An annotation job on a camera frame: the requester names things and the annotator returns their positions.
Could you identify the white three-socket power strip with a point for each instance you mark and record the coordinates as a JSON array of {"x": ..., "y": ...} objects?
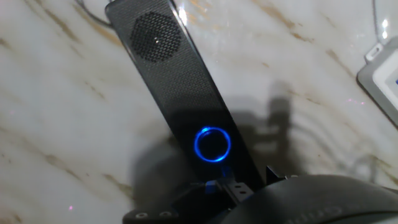
[{"x": 384, "y": 81}]

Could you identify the black speaker bar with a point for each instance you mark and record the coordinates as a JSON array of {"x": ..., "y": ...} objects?
[{"x": 183, "y": 81}]

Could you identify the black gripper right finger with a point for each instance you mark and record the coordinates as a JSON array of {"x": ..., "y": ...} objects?
[{"x": 272, "y": 177}]

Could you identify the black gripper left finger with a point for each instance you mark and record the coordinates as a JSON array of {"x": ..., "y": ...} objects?
[{"x": 239, "y": 189}]

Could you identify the blue-lit speaker knob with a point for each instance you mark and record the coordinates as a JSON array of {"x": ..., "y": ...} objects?
[{"x": 213, "y": 144}]

